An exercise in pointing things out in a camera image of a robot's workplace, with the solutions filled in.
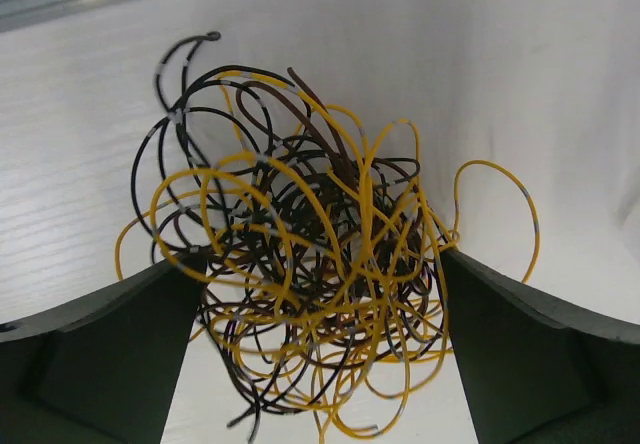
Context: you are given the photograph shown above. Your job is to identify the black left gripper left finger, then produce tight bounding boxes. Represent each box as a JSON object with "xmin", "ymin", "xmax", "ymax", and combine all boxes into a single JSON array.
[{"xmin": 1, "ymin": 261, "xmax": 204, "ymax": 443}]

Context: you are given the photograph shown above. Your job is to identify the yellow and dark cables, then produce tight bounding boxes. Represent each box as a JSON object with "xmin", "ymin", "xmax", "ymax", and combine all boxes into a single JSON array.
[{"xmin": 114, "ymin": 31, "xmax": 541, "ymax": 440}]

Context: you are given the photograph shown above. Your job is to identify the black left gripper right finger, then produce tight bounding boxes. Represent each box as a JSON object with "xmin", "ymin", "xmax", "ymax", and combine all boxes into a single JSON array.
[{"xmin": 441, "ymin": 250, "xmax": 639, "ymax": 443}]

